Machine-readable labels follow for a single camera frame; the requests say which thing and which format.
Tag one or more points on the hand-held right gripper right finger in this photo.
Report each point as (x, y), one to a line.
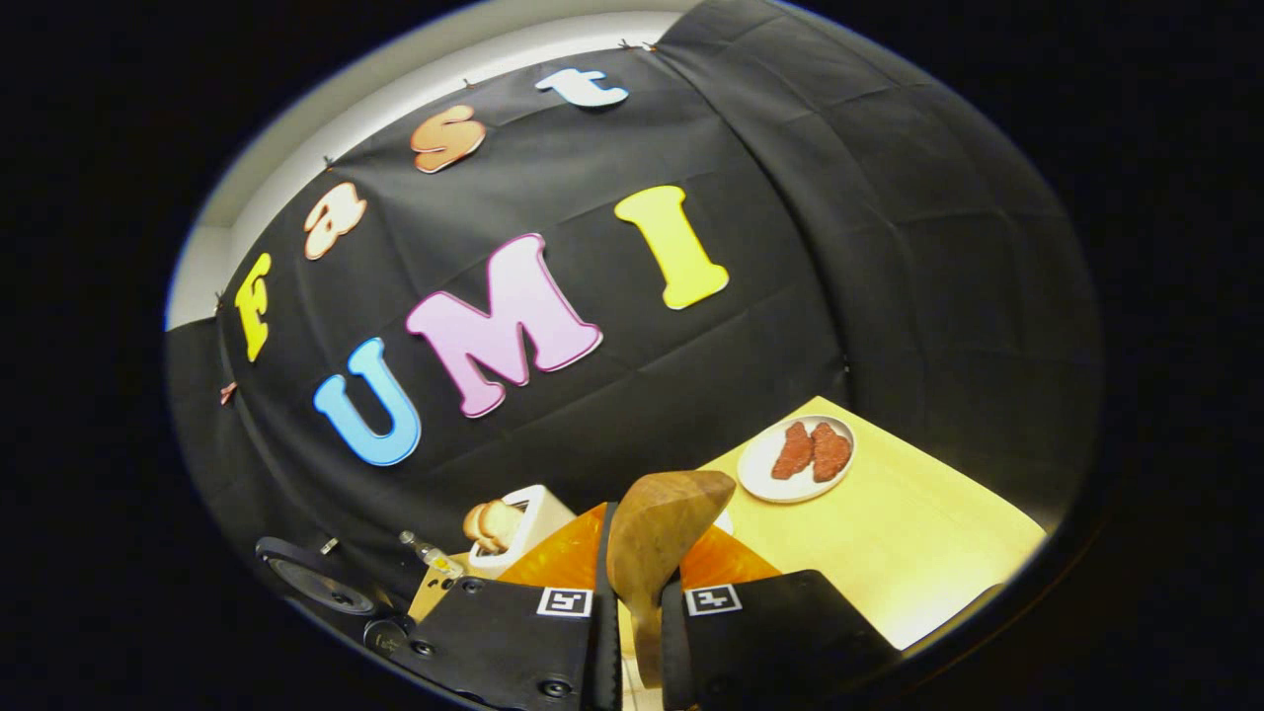
(770, 632)

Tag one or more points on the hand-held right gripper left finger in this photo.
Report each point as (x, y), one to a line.
(504, 642)

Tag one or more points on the wooden spoon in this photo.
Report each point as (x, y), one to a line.
(662, 523)

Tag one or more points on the dark grey rice cooker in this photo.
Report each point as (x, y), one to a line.
(316, 583)

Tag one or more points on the small glass bottle yellow label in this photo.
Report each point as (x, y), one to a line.
(434, 558)

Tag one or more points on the bread slice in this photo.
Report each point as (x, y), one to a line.
(504, 523)
(476, 525)

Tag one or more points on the white toaster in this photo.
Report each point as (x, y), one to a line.
(538, 518)

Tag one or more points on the white round plate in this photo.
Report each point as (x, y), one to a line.
(755, 474)

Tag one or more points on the red meat piece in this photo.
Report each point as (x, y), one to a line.
(793, 449)
(831, 451)

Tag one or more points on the pink cloth clip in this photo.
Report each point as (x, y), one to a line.
(227, 392)

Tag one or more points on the black backdrop cloth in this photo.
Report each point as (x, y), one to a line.
(790, 247)

